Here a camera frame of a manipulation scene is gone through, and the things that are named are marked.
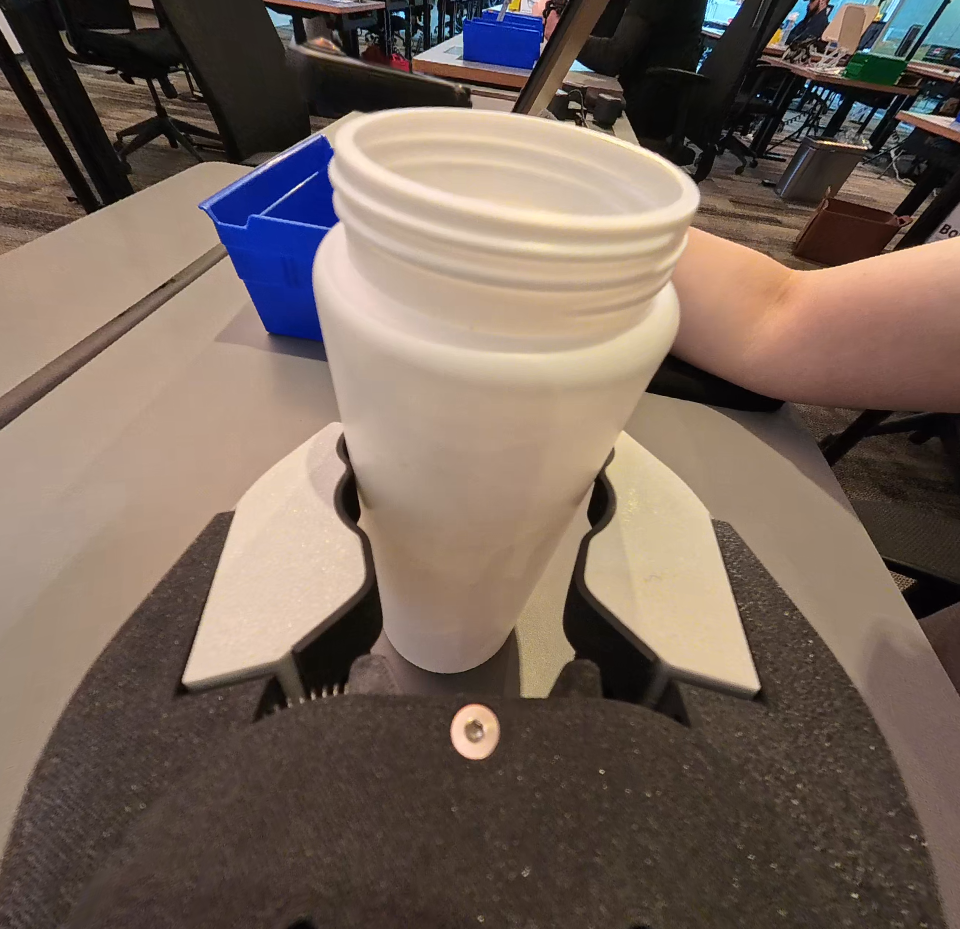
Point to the person's right forearm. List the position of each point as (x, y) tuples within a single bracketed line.
[(825, 321)]

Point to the blue storage box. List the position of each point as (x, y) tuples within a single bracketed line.
[(499, 44)]

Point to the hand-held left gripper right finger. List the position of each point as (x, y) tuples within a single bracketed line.
[(667, 591)]

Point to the grey trash can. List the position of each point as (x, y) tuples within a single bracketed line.
[(821, 168)]

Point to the silver metal pole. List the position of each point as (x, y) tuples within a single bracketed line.
[(562, 44)]

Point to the white plastic bottle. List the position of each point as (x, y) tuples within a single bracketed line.
[(480, 434)]

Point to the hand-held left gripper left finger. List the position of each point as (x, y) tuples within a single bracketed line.
[(270, 584)]

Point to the framed marker sign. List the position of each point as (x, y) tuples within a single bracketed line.
[(949, 220)]

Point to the green box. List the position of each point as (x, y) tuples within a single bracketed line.
[(877, 68)]

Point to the brown cardboard box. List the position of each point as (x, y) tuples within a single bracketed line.
[(847, 235)]

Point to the blue plastic bin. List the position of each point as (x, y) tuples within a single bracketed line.
[(262, 269)]

